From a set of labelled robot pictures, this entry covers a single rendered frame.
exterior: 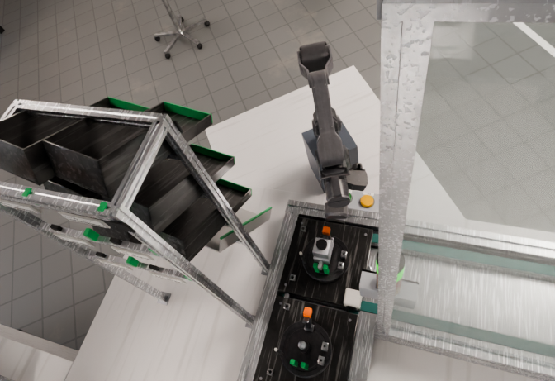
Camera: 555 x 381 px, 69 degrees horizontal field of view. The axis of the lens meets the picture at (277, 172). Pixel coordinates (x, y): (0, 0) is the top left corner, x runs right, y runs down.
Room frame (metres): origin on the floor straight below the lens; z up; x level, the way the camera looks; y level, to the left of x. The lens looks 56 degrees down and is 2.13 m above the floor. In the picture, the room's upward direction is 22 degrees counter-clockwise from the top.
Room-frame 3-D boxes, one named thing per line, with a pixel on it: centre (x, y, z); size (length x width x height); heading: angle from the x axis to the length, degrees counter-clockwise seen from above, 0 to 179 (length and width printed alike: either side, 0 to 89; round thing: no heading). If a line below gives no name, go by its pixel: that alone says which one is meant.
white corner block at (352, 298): (0.28, -0.07, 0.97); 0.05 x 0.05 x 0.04; 56
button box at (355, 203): (0.55, -0.23, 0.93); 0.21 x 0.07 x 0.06; 56
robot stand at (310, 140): (0.76, -0.20, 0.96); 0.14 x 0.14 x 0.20; 2
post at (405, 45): (0.19, -0.11, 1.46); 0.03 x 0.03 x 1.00; 56
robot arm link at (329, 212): (0.55, -0.14, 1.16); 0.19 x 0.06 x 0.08; 157
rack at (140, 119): (0.52, 0.33, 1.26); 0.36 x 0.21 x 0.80; 56
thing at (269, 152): (0.76, -0.15, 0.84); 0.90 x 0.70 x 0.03; 2
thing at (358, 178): (0.54, -0.19, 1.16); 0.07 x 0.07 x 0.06; 69
